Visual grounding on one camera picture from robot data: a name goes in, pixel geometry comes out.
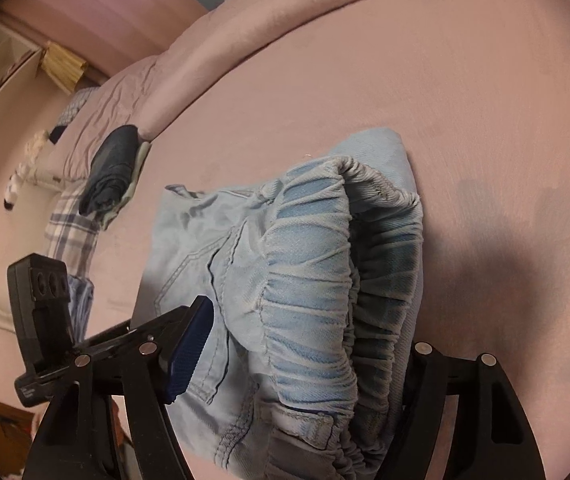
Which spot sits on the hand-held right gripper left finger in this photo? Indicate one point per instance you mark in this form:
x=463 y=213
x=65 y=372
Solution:
x=185 y=355

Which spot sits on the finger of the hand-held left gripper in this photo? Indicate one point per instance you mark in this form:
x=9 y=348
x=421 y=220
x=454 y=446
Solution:
x=110 y=338

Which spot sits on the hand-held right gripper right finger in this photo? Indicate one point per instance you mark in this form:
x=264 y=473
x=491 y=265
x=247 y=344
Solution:
x=445 y=400

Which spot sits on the light blue denim pants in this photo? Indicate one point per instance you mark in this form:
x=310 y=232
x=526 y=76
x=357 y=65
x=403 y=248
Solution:
x=305 y=285

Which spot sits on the folded blue denim pants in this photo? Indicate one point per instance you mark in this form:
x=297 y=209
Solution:
x=82 y=302

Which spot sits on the folded dark grey pants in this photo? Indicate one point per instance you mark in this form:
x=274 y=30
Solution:
x=110 y=170

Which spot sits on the plaid pillow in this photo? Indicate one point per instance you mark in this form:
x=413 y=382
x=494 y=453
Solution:
x=67 y=230

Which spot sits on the white stuffed toy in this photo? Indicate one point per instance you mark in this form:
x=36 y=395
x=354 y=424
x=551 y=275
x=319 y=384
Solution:
x=20 y=175

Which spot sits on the folded pale green garment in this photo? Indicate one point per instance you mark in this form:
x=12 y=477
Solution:
x=141 y=160

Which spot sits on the blue checked cloth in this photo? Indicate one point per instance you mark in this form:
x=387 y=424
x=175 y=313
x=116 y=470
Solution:
x=77 y=107

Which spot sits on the yellow cloth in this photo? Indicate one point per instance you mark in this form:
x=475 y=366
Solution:
x=62 y=67

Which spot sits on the pink curtain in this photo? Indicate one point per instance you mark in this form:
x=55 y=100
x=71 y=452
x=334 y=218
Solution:
x=100 y=10

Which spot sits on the pink bed sheet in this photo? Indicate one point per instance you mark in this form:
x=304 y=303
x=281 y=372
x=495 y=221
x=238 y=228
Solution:
x=365 y=85

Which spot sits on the pink comforter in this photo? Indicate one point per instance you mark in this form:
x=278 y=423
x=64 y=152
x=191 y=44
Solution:
x=265 y=35

